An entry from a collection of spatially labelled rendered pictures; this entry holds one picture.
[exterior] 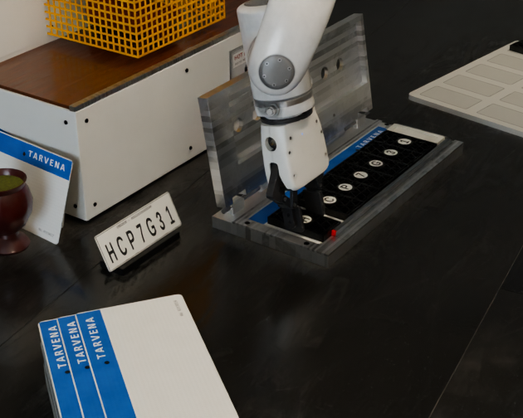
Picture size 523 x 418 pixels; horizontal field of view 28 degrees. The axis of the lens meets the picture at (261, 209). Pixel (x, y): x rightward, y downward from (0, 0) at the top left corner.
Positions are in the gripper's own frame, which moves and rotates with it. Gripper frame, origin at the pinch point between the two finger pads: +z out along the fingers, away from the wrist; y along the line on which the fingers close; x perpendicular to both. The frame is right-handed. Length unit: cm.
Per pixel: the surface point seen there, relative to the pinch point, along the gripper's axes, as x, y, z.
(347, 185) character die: 0.4, 12.7, 1.3
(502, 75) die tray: 1, 73, 3
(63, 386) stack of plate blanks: -4, -53, -4
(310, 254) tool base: -3.7, -5.1, 4.1
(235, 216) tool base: 10.5, -3.3, 0.5
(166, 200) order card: 17.6, -9.7, -4.5
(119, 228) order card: 17.6, -20.0, -4.6
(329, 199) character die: 0.2, 7.3, 1.3
